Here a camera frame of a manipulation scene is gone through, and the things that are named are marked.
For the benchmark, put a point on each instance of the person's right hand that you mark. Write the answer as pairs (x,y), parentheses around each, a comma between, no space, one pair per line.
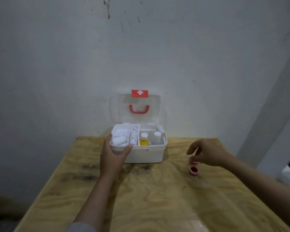
(211,153)

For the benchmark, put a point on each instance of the person's left hand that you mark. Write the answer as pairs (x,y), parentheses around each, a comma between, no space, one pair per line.
(111,163)

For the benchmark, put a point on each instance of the person's right thumb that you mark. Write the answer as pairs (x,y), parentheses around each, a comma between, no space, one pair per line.
(194,158)

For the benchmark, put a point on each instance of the person's left thumb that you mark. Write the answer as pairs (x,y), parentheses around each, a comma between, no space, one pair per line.
(127,149)

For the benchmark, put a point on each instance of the red tape roll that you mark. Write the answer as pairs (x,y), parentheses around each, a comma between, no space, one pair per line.
(195,163)
(193,171)

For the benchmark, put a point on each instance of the white first aid box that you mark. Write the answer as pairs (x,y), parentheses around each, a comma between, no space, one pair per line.
(145,155)

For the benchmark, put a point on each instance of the person's left forearm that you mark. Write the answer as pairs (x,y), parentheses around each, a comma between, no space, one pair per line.
(96,202)

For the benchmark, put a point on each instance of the person's right forearm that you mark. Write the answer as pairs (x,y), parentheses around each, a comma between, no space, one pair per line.
(263,188)

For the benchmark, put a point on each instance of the white bandage roll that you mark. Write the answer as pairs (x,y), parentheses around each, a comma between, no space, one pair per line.
(119,140)

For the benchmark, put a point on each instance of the wrapped gauze roll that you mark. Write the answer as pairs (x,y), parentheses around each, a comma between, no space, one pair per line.
(133,136)

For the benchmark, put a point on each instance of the yellow bottle with white cap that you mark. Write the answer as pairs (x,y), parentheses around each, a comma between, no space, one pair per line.
(144,140)

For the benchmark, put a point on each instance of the clear bottle with white cap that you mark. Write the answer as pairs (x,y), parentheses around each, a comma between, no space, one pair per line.
(156,138)

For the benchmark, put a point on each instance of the red latch with white cross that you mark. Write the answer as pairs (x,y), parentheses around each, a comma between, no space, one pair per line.
(140,93)

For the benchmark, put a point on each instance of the grey sleeve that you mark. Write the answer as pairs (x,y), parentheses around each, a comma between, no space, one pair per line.
(81,227)

